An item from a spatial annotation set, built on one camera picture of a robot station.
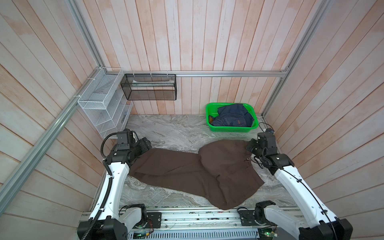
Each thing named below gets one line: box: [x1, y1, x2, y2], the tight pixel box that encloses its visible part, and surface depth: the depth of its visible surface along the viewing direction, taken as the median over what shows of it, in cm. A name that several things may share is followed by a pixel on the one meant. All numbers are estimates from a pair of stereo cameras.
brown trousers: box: [128, 139, 265, 210], surface depth 86 cm
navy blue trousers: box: [209, 103, 254, 127], surface depth 113 cm
